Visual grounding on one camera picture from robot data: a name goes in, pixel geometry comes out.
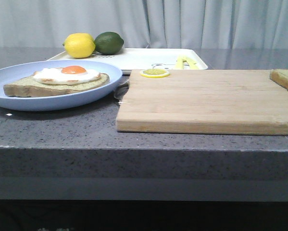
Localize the green lime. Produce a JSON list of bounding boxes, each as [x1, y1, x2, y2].
[[94, 32, 125, 55]]

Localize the light blue plate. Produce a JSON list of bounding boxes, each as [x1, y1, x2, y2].
[[0, 60, 123, 111]]

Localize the fried egg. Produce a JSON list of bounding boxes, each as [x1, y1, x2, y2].
[[33, 65, 101, 85]]

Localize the bread slice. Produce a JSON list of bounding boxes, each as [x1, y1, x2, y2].
[[270, 69, 288, 91], [3, 73, 110, 97]]

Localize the white rectangular tray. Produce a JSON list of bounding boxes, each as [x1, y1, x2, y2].
[[46, 48, 209, 74]]

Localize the white curtain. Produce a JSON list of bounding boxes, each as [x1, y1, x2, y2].
[[0, 0, 288, 49]]

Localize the lemon slice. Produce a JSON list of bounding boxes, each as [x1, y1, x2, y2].
[[140, 68, 170, 78]]

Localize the metal cutting board handle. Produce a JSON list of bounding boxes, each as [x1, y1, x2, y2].
[[113, 80, 129, 105]]

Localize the wooden cutting board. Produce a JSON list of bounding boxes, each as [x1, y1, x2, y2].
[[116, 70, 288, 135]]

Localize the yellow fry pieces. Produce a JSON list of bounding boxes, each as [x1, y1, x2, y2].
[[174, 55, 199, 70]]

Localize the yellow lemon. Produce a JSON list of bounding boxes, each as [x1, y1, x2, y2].
[[63, 33, 96, 58]]

